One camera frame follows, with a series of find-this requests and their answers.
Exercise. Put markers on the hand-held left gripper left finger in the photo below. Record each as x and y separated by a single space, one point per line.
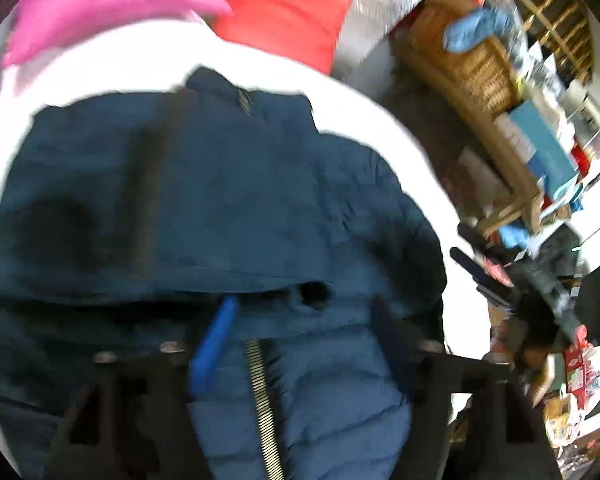
214 347

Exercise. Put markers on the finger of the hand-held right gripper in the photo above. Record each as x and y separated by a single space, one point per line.
480 275
480 240

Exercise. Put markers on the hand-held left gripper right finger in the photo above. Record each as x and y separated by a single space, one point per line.
386 331

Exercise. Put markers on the navy puffer jacket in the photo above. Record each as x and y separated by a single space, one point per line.
230 185

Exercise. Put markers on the red printed packet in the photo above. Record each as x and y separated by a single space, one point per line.
582 360

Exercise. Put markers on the blue box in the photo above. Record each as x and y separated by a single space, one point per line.
545 150

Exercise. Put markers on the wicker basket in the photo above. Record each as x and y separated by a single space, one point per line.
480 75

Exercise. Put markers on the blue cloth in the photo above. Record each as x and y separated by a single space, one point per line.
475 27

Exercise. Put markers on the silver quilted mat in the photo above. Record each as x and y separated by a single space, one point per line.
380 0

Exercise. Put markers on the white blanket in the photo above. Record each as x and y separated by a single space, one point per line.
130 60

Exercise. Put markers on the red pillow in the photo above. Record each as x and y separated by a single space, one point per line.
280 15

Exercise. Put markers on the pink pillow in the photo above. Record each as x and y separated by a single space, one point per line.
105 5

